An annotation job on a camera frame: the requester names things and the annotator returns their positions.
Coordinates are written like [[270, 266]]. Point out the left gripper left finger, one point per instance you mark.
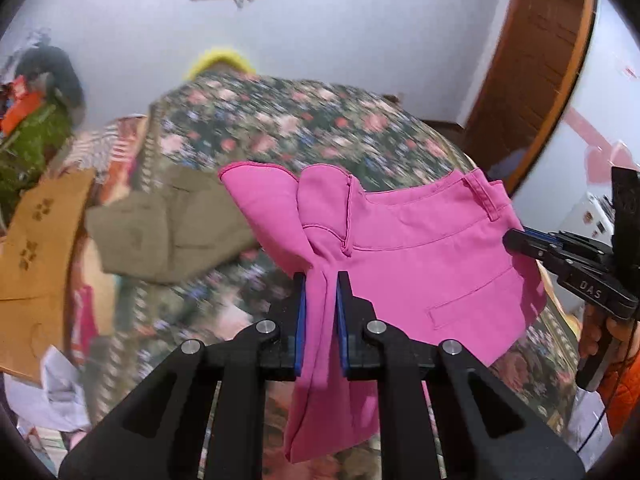
[[199, 413]]

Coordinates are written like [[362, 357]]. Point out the pink pants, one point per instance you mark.
[[430, 260]]

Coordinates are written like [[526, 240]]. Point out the floral green bedspread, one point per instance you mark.
[[204, 124]]

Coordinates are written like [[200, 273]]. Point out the olive green folded pants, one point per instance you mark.
[[173, 233]]

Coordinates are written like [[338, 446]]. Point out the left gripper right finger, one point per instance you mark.
[[443, 414]]

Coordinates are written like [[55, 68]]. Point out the wooden door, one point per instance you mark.
[[540, 51]]

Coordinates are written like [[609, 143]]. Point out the yellow bed footboard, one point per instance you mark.
[[227, 59]]

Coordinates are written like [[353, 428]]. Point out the striped blanket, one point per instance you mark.
[[99, 149]]

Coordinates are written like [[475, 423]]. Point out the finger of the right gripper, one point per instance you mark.
[[544, 237], [517, 242]]

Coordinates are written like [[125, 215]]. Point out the person right hand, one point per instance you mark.
[[624, 366]]

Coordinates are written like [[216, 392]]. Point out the white crumpled cloth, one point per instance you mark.
[[59, 403]]

